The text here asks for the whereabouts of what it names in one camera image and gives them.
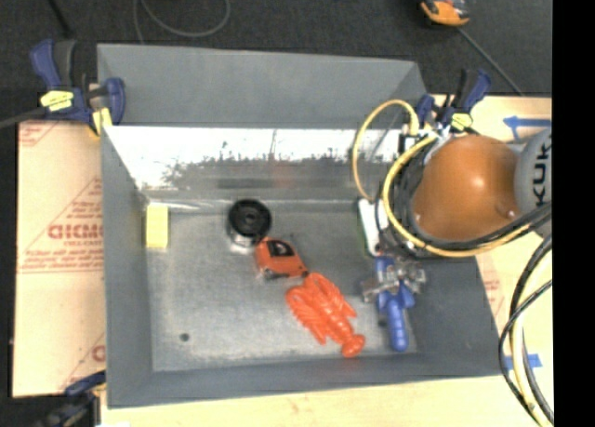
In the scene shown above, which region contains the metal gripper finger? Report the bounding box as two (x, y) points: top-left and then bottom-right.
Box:
(361, 277), (390, 302)

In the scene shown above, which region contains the blue plastic tool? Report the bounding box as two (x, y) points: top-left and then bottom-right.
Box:
(374, 255), (417, 354)

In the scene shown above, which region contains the orange toy lobster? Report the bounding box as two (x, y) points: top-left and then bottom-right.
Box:
(284, 272), (367, 359)

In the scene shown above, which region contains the orange tape measure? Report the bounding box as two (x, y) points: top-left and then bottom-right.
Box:
(254, 237), (311, 282)

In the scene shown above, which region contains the black round disc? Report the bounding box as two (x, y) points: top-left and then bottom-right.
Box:
(226, 198), (273, 255)

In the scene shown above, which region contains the grey metal bin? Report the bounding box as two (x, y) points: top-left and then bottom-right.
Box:
(96, 43), (504, 408)

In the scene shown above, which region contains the yellow sponge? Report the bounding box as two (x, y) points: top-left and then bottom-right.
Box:
(145, 204), (170, 249)

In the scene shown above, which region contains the brown cardboard board red print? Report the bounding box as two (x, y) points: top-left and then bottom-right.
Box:
(11, 93), (554, 399)

